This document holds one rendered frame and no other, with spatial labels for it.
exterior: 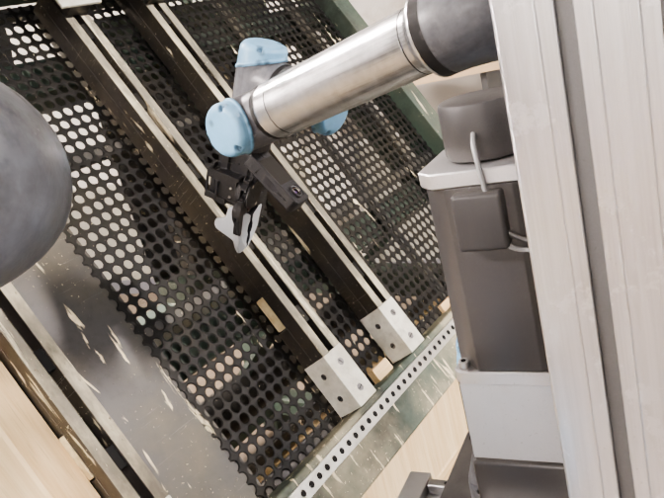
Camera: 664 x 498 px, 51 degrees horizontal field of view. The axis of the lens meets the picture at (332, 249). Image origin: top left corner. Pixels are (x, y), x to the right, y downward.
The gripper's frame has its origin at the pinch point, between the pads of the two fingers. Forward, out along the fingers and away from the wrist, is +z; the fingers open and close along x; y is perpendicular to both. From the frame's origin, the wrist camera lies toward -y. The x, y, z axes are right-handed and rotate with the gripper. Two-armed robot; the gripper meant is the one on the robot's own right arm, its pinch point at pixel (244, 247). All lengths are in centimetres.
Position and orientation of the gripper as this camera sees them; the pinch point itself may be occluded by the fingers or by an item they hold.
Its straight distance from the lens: 123.0
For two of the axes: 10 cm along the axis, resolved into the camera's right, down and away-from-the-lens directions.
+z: -2.0, 8.5, 4.8
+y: -8.9, -3.6, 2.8
